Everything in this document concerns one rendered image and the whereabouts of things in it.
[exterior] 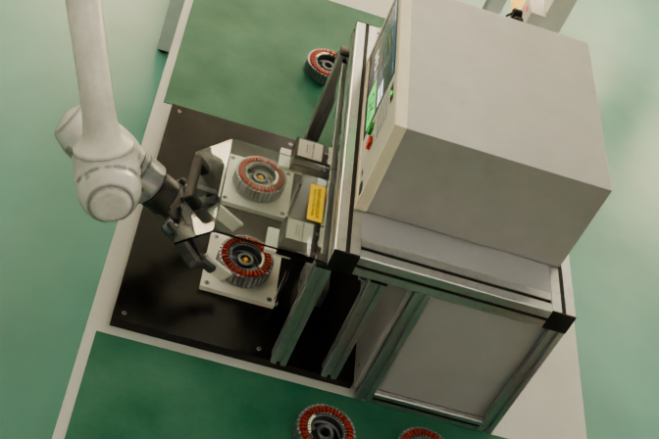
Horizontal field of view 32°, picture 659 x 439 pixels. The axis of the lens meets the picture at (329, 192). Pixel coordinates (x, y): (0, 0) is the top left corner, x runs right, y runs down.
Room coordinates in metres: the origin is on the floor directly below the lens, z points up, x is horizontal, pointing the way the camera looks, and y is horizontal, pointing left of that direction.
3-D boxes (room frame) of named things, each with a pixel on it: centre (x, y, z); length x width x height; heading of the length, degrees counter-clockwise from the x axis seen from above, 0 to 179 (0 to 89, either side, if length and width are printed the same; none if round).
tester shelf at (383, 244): (1.75, -0.19, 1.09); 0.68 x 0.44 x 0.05; 12
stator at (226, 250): (1.57, 0.10, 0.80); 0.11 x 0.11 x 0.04
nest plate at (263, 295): (1.57, 0.10, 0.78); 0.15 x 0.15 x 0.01; 12
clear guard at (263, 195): (1.49, 0.07, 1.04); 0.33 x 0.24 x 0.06; 102
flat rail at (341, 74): (1.71, 0.02, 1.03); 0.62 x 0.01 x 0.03; 12
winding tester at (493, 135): (1.74, -0.20, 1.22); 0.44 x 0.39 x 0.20; 12
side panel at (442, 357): (1.45, -0.34, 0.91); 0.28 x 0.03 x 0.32; 102
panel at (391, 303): (1.74, -0.13, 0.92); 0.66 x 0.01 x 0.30; 12
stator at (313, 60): (2.33, 0.13, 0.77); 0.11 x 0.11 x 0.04
